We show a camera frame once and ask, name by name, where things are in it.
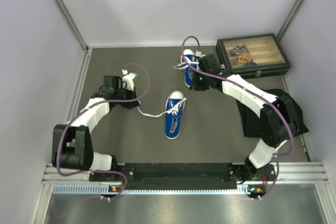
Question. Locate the black cloth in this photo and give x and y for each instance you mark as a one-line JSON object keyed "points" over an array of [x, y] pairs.
{"points": [[251, 124]]}

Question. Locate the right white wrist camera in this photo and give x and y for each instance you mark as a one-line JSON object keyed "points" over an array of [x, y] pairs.
{"points": [[199, 54]]}

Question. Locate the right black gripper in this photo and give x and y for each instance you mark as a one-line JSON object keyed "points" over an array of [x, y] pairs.
{"points": [[195, 86]]}

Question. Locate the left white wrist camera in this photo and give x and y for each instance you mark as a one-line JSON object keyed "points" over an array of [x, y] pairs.
{"points": [[128, 80]]}

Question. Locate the grey slotted cable duct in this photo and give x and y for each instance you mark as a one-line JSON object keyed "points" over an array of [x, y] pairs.
{"points": [[105, 189]]}

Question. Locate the blue sneaker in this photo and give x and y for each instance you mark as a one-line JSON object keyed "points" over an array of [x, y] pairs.
{"points": [[174, 107], [188, 56]]}

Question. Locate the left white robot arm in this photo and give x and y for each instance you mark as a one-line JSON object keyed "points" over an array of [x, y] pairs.
{"points": [[72, 144]]}

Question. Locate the black glass-lid jewelry box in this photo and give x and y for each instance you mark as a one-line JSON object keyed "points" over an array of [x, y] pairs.
{"points": [[253, 56]]}

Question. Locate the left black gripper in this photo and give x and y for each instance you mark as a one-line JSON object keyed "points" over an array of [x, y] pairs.
{"points": [[132, 105]]}

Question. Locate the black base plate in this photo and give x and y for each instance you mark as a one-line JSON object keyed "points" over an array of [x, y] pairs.
{"points": [[186, 183]]}

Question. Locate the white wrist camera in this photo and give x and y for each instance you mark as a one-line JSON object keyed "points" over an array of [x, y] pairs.
{"points": [[128, 80], [199, 54]]}

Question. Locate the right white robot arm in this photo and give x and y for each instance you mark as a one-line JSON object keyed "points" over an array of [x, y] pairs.
{"points": [[277, 116]]}

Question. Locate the aluminium frame rail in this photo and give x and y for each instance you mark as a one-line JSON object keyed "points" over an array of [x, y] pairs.
{"points": [[291, 173]]}

